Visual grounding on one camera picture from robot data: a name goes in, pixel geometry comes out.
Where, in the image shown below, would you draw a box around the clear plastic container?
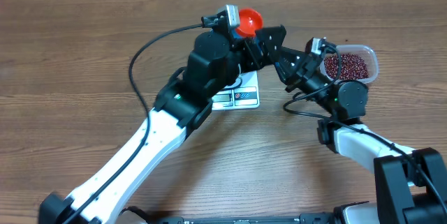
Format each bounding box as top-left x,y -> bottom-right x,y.
320,45 -> 379,84

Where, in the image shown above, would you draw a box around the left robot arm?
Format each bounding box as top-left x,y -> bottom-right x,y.
38,30 -> 267,223

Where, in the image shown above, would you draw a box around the orange scoop with blue handle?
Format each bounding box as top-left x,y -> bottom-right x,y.
235,8 -> 263,38

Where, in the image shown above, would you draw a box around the white digital kitchen scale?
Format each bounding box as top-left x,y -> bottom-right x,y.
212,71 -> 260,111

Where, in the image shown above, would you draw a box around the red beans in container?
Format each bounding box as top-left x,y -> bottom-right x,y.
324,53 -> 369,80

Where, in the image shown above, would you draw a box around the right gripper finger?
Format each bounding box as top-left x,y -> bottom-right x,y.
256,25 -> 286,64
274,47 -> 306,84

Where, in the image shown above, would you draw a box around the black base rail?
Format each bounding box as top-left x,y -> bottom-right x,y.
148,212 -> 341,224

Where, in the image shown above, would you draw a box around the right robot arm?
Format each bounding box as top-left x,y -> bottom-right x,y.
256,26 -> 446,223

